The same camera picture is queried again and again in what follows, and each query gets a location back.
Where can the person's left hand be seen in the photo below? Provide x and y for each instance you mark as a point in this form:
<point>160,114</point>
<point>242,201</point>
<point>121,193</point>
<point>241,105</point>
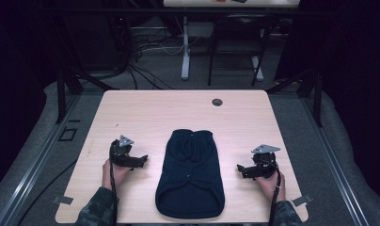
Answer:
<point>119,174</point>

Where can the black tape square outline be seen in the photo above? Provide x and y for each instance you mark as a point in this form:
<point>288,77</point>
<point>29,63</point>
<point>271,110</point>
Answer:
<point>67,134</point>

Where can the white desk leg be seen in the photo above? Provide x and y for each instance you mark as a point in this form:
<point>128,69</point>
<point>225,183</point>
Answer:
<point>257,67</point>
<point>185,53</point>

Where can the round table grommet hole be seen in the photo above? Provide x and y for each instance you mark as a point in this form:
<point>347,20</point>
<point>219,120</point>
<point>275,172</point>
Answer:
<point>217,102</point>

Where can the black metal stand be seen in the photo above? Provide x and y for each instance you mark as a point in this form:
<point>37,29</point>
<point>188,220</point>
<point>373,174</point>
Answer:
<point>307,91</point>
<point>70,91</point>

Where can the grey tape strip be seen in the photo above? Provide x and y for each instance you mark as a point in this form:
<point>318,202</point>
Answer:
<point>63,199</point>
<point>302,200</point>

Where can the dark navy garment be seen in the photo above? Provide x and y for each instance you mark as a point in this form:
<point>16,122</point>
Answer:
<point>190,174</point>

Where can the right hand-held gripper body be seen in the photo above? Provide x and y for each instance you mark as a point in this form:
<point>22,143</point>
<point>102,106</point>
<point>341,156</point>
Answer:
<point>262,164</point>

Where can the black metal chair frame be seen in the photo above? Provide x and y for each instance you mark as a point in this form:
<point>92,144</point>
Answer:
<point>238,47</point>

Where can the aluminium floor rail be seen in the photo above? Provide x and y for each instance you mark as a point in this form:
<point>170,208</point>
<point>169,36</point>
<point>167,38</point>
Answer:
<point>36,163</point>
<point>334,160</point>

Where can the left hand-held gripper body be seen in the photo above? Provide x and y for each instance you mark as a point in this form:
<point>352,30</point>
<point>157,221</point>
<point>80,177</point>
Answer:
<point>122,153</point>

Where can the person's right hand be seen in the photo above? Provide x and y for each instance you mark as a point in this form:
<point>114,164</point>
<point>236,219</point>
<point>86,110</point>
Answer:
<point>271,186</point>

